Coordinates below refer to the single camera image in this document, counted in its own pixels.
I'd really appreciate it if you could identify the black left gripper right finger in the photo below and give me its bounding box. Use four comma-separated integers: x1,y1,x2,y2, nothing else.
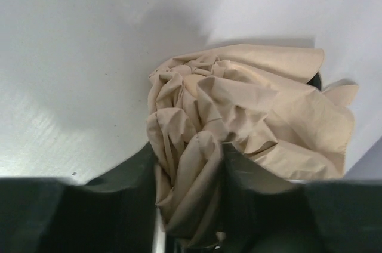
222,143,381,252

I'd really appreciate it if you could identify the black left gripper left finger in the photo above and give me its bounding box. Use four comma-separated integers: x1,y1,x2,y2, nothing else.
1,144,156,252

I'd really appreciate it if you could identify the beige and black folding umbrella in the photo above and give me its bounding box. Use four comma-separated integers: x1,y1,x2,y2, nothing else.
147,44,359,249

